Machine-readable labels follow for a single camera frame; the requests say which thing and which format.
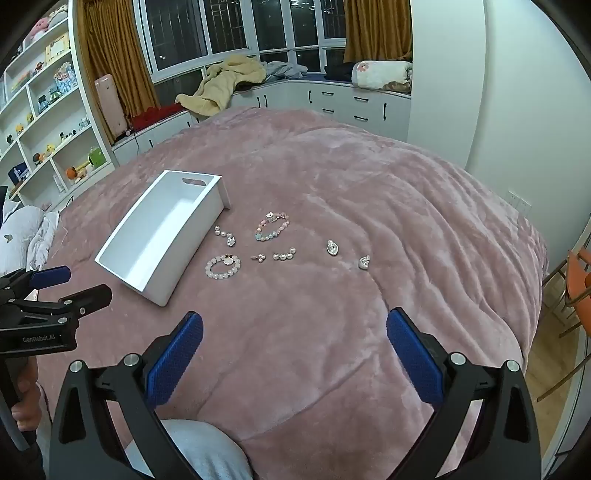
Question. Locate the white floral bolster pillow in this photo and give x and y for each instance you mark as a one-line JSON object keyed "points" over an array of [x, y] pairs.
{"points": [[381, 74]]}

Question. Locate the silver pendant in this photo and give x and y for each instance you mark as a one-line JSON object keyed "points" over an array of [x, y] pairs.
{"points": [[332, 249]]}

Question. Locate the person's left hand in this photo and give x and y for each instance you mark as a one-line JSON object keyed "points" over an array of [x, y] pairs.
{"points": [[28, 406]]}

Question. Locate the silver earring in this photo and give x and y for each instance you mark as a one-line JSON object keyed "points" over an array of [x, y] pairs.
{"points": [[364, 263]]}

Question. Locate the orange chair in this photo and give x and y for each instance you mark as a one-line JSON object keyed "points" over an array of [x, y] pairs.
{"points": [[579, 277]]}

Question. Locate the small pearl stud earrings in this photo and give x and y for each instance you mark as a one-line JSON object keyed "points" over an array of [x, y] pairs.
{"points": [[259, 257]]}

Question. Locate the white plastic storage box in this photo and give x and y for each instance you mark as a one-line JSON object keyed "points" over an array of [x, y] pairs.
{"points": [[152, 240]]}

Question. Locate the pink suitcase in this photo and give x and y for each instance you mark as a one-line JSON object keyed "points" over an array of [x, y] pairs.
{"points": [[111, 104]]}

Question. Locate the green toy box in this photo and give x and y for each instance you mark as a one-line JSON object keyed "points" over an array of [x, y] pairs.
{"points": [[97, 158]]}

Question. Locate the person's grey trouser leg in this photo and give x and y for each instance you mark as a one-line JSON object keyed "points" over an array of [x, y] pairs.
{"points": [[198, 450]]}

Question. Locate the white bookshelf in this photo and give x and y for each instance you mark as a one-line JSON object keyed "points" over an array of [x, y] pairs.
{"points": [[27, 97]]}

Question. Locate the white window seat cabinets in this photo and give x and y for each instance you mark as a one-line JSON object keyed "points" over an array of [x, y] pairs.
{"points": [[341, 104]]}

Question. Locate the yellow fleece blanket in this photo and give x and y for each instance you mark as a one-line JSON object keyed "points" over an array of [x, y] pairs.
{"points": [[221, 85]]}

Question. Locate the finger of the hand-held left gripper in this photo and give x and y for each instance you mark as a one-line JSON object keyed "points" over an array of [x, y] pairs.
{"points": [[92, 297], [51, 275]]}

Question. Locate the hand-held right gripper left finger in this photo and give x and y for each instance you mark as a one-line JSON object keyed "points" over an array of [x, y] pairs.
{"points": [[178, 360]]}

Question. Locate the pink plush blanket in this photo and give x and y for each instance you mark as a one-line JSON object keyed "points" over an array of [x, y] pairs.
{"points": [[323, 184]]}

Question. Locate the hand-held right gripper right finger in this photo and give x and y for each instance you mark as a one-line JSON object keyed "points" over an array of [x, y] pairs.
{"points": [[413, 360]]}

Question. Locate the wall outlet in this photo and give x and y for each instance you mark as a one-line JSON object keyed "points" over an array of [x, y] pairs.
{"points": [[519, 199]]}

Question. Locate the brown plush toy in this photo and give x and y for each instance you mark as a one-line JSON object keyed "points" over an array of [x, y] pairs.
{"points": [[396, 86]]}

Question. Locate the mustard curtain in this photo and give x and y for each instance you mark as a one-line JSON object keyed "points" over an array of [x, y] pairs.
{"points": [[376, 30], [115, 50]]}

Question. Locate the grey clothes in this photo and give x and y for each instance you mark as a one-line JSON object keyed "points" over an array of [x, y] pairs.
{"points": [[286, 70]]}

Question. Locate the bay window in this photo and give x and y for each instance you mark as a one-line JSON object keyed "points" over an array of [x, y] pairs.
{"points": [[231, 27]]}

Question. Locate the red cushion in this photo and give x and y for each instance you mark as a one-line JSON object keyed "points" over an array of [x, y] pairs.
{"points": [[154, 115]]}

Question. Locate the white crumpled quilt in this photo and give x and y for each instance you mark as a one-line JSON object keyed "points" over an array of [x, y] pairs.
{"points": [[21, 230]]}

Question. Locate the orange ball toy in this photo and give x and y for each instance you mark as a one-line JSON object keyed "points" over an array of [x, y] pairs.
{"points": [[71, 172]]}

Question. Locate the dark clothes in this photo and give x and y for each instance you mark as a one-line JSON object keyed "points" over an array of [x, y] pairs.
{"points": [[338, 73]]}

